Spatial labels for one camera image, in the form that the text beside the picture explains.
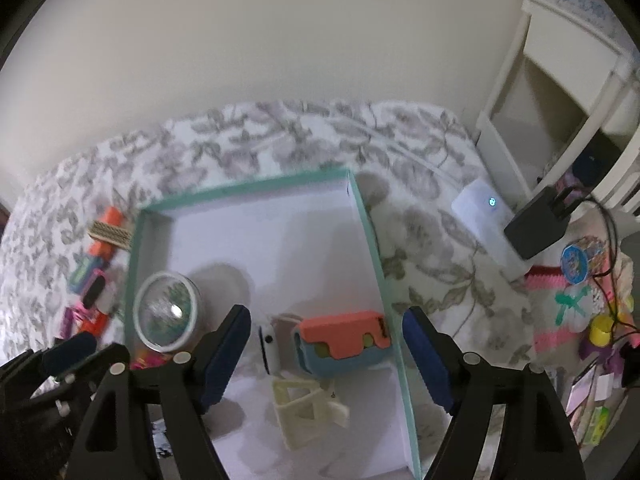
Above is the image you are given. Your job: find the gold patterned hair comb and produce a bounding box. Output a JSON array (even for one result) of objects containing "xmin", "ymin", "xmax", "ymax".
[{"xmin": 88, "ymin": 221, "xmax": 132, "ymax": 250}]

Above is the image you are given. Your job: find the orange blue toy case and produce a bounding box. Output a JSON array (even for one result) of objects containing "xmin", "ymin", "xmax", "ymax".
[
  {"xmin": 292, "ymin": 311, "xmax": 392, "ymax": 378},
  {"xmin": 67, "ymin": 206, "xmax": 124, "ymax": 295}
]

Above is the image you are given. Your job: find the magenta rectangular packet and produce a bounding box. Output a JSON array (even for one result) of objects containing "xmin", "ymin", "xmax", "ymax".
[{"xmin": 60, "ymin": 307, "xmax": 75, "ymax": 340}]

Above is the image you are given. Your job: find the pink wrist band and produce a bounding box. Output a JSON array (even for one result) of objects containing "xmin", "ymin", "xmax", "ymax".
[{"xmin": 79, "ymin": 270, "xmax": 107, "ymax": 311}]

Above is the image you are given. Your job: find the pink crochet mat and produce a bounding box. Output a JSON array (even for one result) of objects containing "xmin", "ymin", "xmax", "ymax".
[{"xmin": 525, "ymin": 236, "xmax": 639, "ymax": 359}]

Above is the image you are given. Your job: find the round glitter snow globe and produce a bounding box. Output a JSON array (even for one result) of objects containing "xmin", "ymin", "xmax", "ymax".
[{"xmin": 132, "ymin": 271, "xmax": 202, "ymax": 353}]

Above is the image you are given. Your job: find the round blue cartoon sticker tin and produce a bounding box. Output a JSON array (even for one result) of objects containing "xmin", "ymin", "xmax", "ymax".
[{"xmin": 560, "ymin": 244, "xmax": 589, "ymax": 284}]

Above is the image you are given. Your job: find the white smart watch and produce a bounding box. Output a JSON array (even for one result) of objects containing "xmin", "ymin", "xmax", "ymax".
[{"xmin": 257, "ymin": 313, "xmax": 303, "ymax": 377}]

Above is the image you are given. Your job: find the teal cardboard box tray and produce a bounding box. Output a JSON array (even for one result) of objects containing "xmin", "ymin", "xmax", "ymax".
[{"xmin": 125, "ymin": 169, "xmax": 421, "ymax": 479}]

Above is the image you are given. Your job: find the black charger brick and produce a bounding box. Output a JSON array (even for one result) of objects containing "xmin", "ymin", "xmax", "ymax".
[{"xmin": 503, "ymin": 186, "xmax": 572, "ymax": 260}]

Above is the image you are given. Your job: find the white power bank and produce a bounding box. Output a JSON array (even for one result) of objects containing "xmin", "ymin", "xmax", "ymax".
[{"xmin": 451, "ymin": 179, "xmax": 530, "ymax": 282}]

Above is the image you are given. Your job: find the floral grey white blanket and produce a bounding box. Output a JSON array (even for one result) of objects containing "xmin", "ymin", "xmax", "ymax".
[{"xmin": 1, "ymin": 101, "xmax": 535, "ymax": 367}]

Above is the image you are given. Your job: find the white wooden shelf unit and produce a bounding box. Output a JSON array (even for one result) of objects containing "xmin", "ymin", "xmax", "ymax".
[{"xmin": 476, "ymin": 0, "xmax": 639, "ymax": 209}]

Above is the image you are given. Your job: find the black cable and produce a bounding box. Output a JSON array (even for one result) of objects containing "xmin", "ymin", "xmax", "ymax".
[{"xmin": 549, "ymin": 184, "xmax": 640, "ymax": 356}]

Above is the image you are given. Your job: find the cream plastic toy frame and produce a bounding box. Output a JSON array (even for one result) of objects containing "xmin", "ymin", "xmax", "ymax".
[{"xmin": 271, "ymin": 378, "xmax": 350, "ymax": 451}]

